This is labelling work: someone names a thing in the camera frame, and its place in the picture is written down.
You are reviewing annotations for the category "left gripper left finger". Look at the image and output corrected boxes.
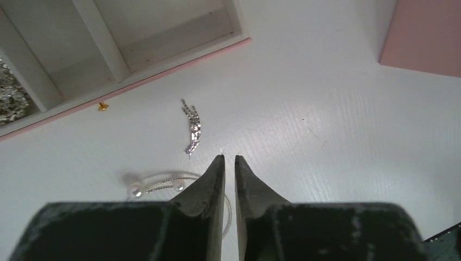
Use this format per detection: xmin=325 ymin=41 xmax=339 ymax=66
xmin=9 ymin=155 xmax=226 ymax=260

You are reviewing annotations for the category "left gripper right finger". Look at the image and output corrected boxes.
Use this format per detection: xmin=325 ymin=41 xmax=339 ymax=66
xmin=235 ymin=156 xmax=428 ymax=260

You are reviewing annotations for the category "small silver earring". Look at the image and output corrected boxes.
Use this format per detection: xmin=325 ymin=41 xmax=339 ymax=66
xmin=181 ymin=99 xmax=201 ymax=158

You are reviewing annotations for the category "pink compartment tray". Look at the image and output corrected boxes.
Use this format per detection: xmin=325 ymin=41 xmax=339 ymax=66
xmin=1 ymin=1 xmax=250 ymax=140

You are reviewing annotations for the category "silver chain pile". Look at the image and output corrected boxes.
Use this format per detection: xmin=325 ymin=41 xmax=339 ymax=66
xmin=0 ymin=59 xmax=32 ymax=127

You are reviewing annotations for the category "pink jewelry box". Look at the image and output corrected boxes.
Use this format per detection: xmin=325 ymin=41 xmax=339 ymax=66
xmin=379 ymin=0 xmax=460 ymax=78

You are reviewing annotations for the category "tiny gold stud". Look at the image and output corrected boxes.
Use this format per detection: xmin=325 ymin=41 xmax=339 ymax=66
xmin=98 ymin=102 xmax=109 ymax=111

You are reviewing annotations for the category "silver bangle ring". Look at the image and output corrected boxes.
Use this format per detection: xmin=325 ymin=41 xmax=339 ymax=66
xmin=126 ymin=171 xmax=233 ymax=239

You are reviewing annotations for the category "black mounting rail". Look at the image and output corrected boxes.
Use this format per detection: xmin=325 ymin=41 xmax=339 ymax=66
xmin=424 ymin=223 xmax=460 ymax=261

